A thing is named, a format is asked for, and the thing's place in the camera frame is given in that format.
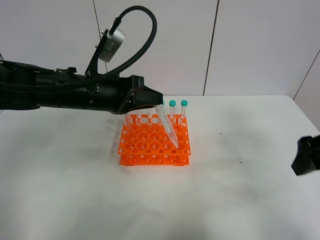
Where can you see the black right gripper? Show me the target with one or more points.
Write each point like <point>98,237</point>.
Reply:
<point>126,94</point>

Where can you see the test tube with teal cap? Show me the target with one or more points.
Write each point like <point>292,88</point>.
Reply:
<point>167,124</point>

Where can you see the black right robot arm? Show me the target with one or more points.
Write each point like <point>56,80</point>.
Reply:
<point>28,87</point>

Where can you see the racked test tube teal cap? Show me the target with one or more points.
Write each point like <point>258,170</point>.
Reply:
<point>184,104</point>
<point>127,119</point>
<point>172,105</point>
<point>138,114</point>
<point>150,113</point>

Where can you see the orange test tube rack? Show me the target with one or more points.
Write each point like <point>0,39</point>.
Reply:
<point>145,142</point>

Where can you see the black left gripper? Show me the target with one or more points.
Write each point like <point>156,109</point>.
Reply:
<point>307,159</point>

